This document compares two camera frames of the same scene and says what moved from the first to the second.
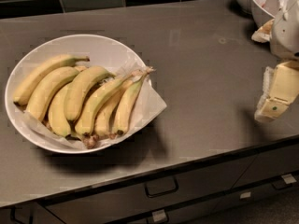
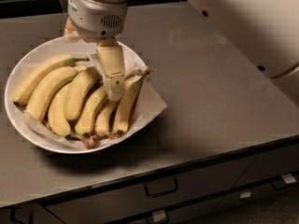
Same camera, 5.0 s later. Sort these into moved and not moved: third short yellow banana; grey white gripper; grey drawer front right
Moved: grey white gripper
Not moved: grey drawer front right; third short yellow banana
